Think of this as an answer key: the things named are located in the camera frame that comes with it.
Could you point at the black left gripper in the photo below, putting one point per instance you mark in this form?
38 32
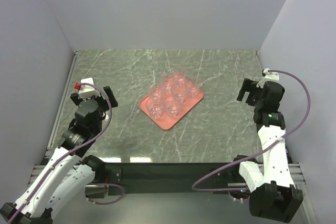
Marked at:
114 103

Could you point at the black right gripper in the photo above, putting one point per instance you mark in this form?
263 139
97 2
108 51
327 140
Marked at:
249 86

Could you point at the clear faceted glass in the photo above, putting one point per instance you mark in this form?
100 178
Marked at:
166 85
178 75
172 106
155 93
193 86
179 91
155 109

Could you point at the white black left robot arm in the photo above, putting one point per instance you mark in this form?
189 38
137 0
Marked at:
68 170

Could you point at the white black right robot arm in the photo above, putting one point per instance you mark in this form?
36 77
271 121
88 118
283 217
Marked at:
273 194

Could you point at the pink plastic tray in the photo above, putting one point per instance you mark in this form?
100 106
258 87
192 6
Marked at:
166 122

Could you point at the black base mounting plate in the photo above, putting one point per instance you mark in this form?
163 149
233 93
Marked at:
142 178

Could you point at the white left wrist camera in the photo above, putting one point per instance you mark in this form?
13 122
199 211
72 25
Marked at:
84 91

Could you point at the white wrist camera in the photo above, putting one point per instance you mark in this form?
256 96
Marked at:
268 75
84 91

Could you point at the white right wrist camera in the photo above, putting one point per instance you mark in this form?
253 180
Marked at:
268 75

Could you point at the aluminium front frame rail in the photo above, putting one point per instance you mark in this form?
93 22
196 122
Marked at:
305 213

